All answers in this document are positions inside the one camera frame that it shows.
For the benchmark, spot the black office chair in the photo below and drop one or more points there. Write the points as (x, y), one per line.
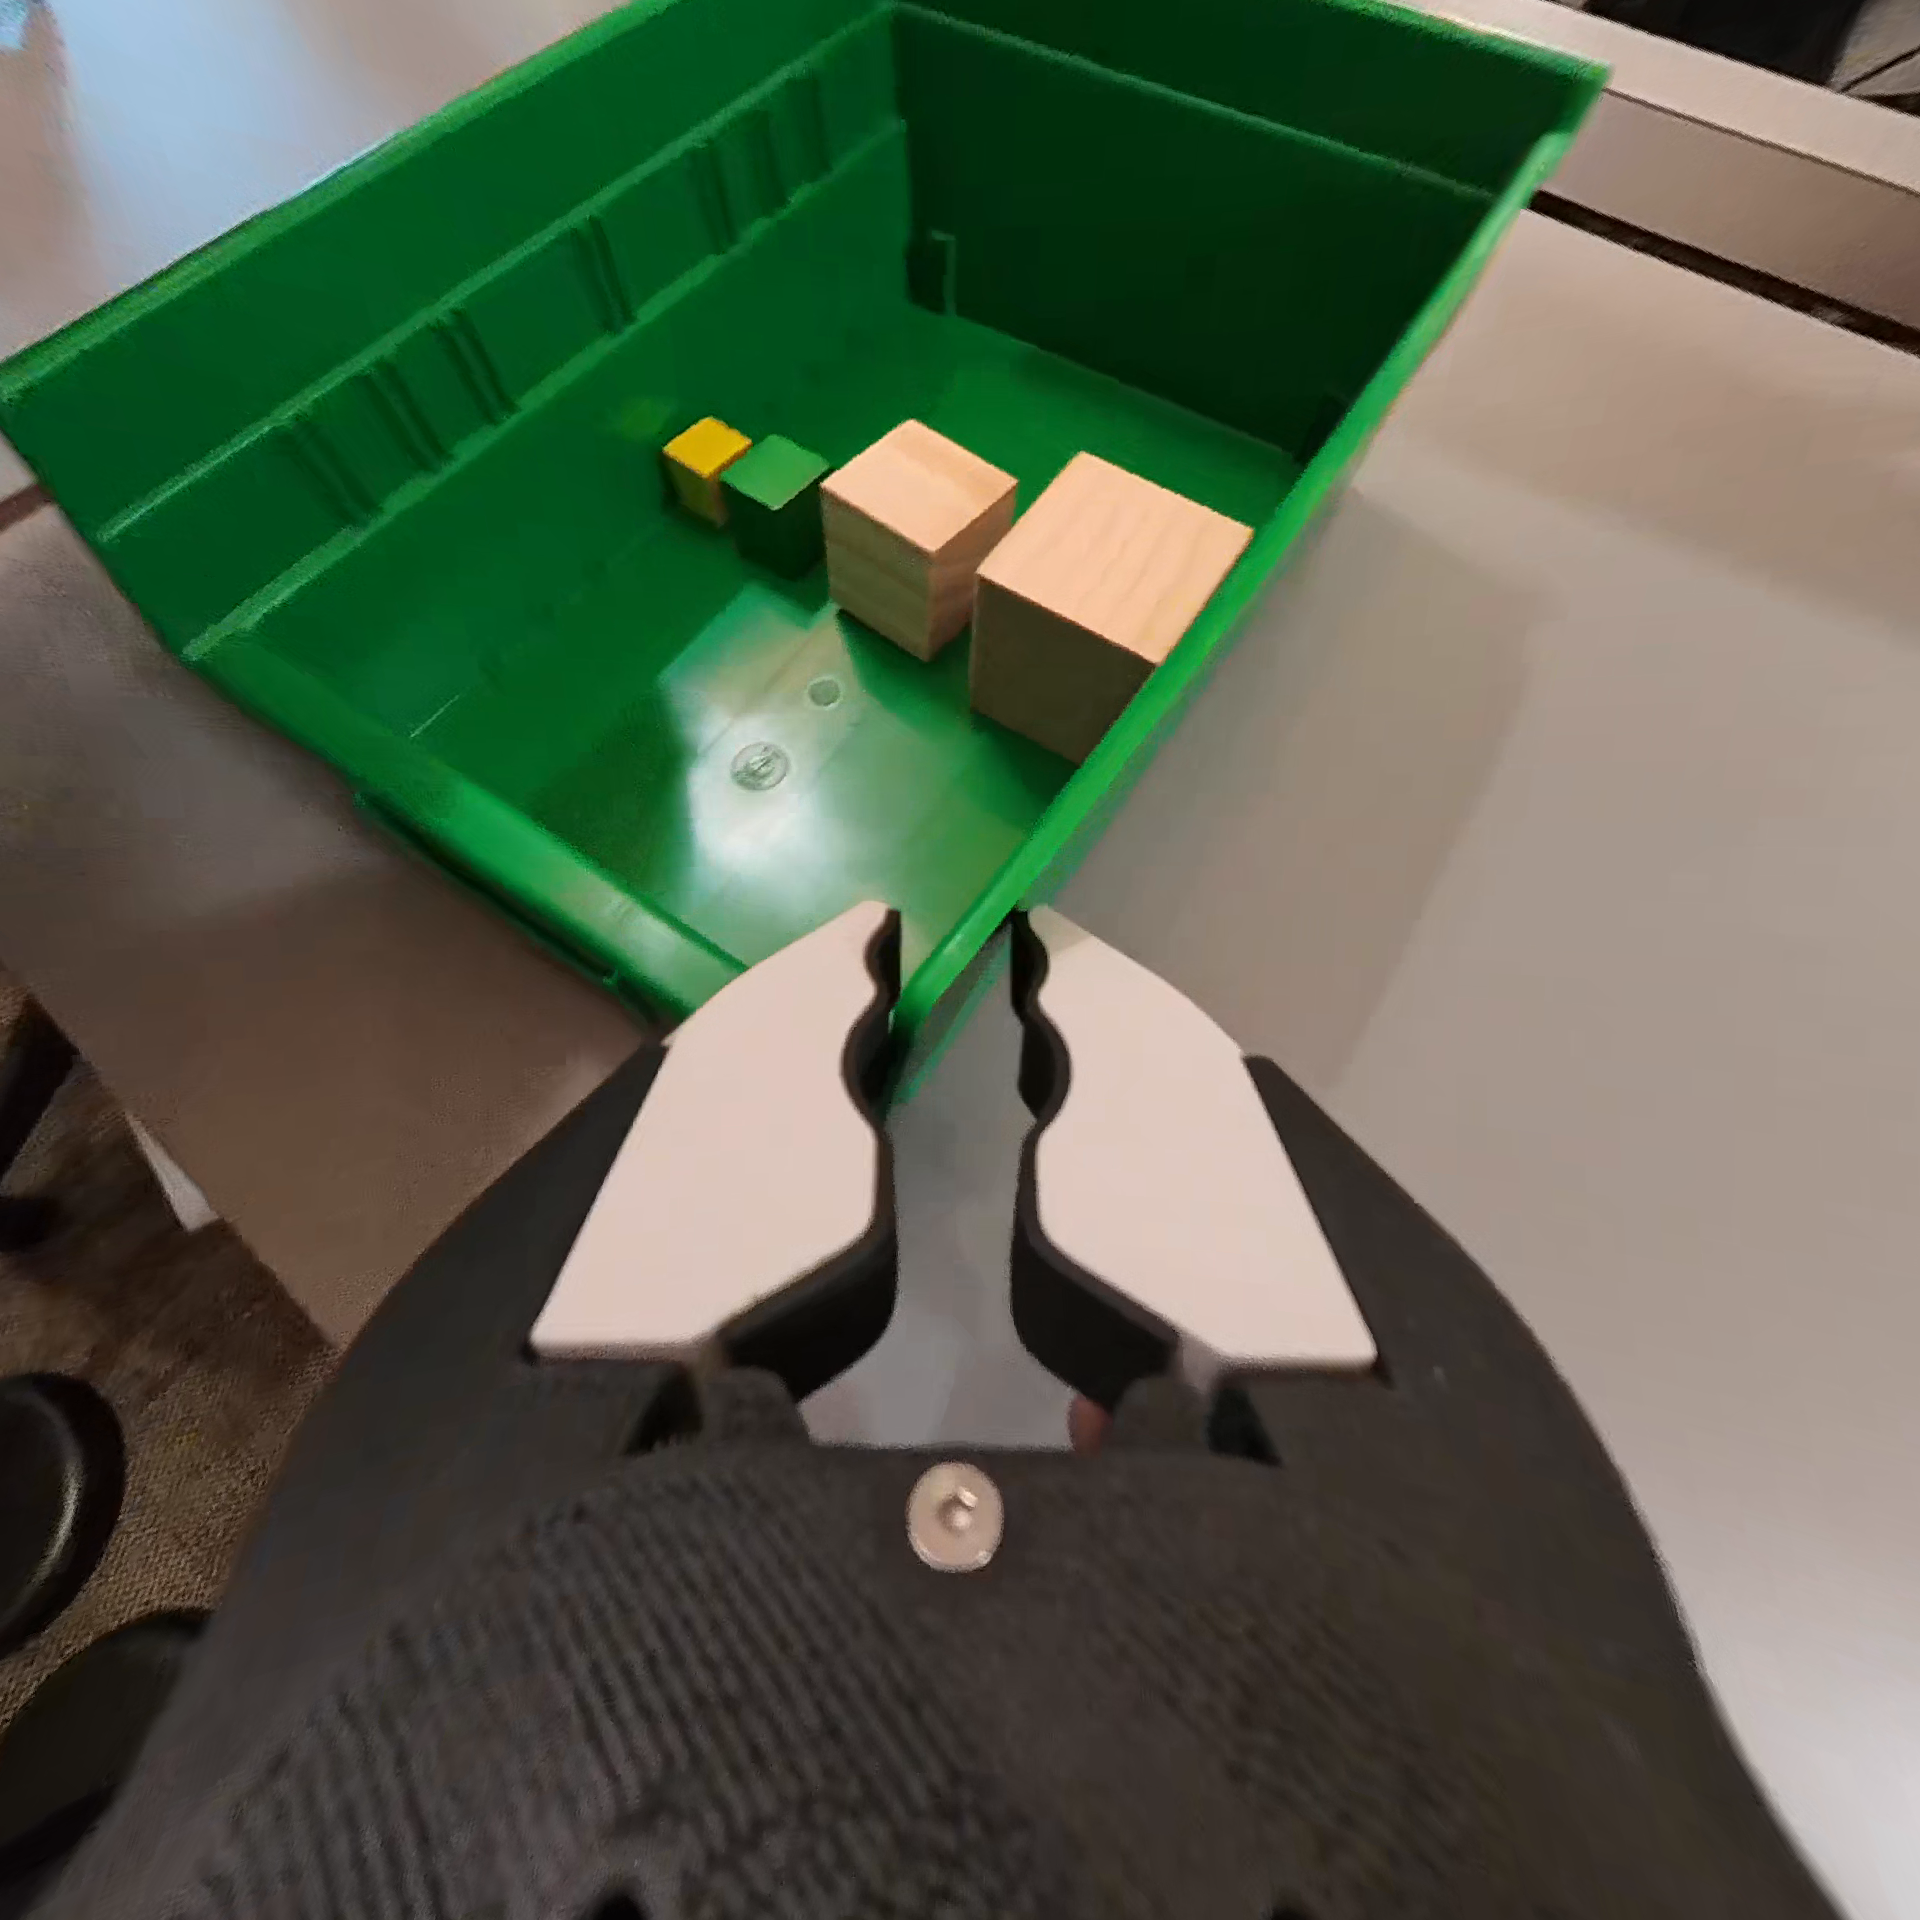
(53, 1501)

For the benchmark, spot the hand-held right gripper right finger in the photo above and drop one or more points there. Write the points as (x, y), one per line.
(1186, 1184)

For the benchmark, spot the small yellow cube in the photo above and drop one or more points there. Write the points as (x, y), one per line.
(706, 457)

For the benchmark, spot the grey desk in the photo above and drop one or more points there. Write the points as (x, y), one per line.
(1576, 899)

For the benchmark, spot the small green cube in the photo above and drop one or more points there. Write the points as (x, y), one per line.
(773, 502)

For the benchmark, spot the medium wooden cube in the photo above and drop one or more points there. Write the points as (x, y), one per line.
(915, 524)

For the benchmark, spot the large wooden cube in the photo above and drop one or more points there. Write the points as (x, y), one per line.
(1095, 600)

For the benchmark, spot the green plastic bin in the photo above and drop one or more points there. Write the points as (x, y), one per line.
(602, 719)

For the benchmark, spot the person's right hand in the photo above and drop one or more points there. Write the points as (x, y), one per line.
(1091, 1425)

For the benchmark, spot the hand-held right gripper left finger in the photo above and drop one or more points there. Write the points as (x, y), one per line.
(720, 1171)

